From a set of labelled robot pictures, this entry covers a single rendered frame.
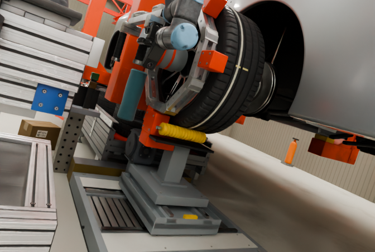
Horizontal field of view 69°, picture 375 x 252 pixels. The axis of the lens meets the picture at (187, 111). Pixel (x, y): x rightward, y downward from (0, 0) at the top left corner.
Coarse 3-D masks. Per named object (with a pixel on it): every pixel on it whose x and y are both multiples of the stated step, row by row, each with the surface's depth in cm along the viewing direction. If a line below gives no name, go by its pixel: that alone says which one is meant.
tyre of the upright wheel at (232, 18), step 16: (224, 16) 118; (240, 16) 126; (224, 32) 116; (240, 32) 117; (256, 32) 127; (224, 48) 113; (240, 48) 115; (256, 48) 121; (240, 64) 115; (256, 64) 120; (208, 80) 117; (224, 80) 113; (240, 80) 117; (256, 80) 122; (160, 96) 153; (208, 96) 115; (240, 96) 120; (192, 112) 122; (208, 112) 122; (224, 112) 123; (240, 112) 126; (208, 128) 133; (224, 128) 133
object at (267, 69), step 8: (264, 64) 153; (264, 72) 151; (272, 72) 147; (264, 80) 150; (272, 80) 145; (264, 88) 148; (272, 88) 146; (256, 96) 152; (264, 96) 147; (256, 104) 150; (264, 104) 148; (248, 112) 154; (256, 112) 152
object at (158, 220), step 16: (128, 176) 158; (128, 192) 142; (144, 192) 139; (144, 208) 124; (160, 208) 124; (176, 208) 135; (192, 208) 136; (208, 208) 142; (144, 224) 121; (160, 224) 116; (176, 224) 120; (192, 224) 124; (208, 224) 129
